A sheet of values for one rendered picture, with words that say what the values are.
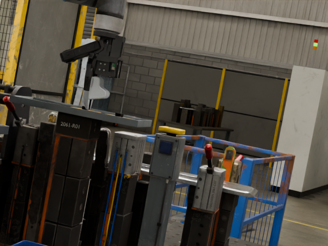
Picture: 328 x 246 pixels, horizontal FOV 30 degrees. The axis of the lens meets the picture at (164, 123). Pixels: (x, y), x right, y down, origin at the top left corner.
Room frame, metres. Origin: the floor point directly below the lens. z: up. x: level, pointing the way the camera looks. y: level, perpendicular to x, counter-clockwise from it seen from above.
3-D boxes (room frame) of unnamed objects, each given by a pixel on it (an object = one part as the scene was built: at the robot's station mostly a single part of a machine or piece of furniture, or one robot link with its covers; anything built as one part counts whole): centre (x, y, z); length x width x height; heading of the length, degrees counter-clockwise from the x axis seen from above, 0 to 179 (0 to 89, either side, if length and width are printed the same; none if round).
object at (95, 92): (1.65, 0.20, 1.21); 0.06 x 0.03 x 0.09; 83
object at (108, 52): (1.67, 0.19, 1.32); 0.09 x 0.08 x 0.12; 83
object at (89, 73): (1.65, 0.22, 1.26); 0.05 x 0.02 x 0.09; 173
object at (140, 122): (1.67, 0.23, 1.16); 0.37 x 0.14 x 0.02; 76
